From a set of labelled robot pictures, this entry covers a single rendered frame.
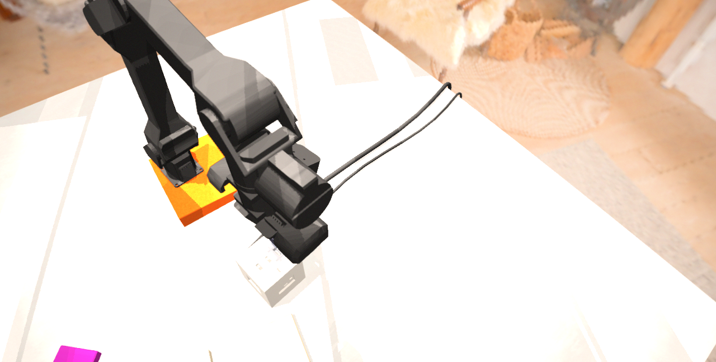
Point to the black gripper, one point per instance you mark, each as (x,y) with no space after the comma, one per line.
(294,244)

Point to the magenta block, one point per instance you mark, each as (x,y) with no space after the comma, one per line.
(73,354)

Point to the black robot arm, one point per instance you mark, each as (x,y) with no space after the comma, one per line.
(234,101)

